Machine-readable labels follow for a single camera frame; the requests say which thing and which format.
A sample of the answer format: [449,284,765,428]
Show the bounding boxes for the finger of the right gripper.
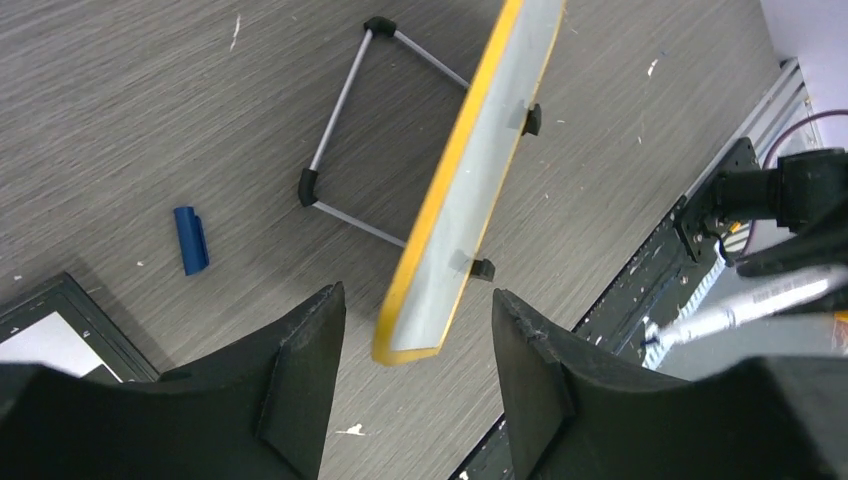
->
[737,219,847,278]

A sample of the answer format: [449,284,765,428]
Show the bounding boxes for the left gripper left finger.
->
[1,283,346,479]

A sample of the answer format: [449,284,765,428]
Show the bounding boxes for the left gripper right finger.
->
[491,289,847,479]

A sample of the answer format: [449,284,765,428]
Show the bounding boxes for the whiteboard marker pen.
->
[642,266,847,346]

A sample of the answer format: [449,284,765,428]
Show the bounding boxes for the blue marker cap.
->
[173,206,210,276]

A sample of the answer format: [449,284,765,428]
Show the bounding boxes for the black white checkerboard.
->
[1,273,159,384]

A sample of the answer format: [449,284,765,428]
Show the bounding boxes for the metal wire whiteboard stand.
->
[297,15,543,284]

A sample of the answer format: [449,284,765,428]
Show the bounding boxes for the yellow framed whiteboard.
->
[372,1,566,366]

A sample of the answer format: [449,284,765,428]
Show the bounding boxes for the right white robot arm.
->
[707,149,847,278]

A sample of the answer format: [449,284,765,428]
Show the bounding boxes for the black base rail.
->
[450,137,760,480]

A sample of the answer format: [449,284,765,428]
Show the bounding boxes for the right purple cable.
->
[740,109,848,256]

